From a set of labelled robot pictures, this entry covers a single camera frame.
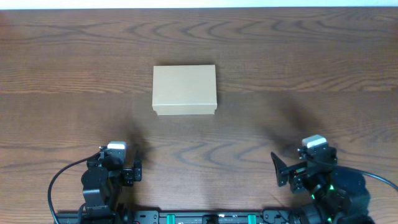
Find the cardboard box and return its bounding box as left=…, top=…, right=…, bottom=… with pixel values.
left=152, top=65, right=218, bottom=116

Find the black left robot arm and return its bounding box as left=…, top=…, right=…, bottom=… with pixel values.
left=78, top=147, right=142, bottom=223

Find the black mounting rail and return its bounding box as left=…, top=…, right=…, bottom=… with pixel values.
left=53, top=210, right=299, bottom=224

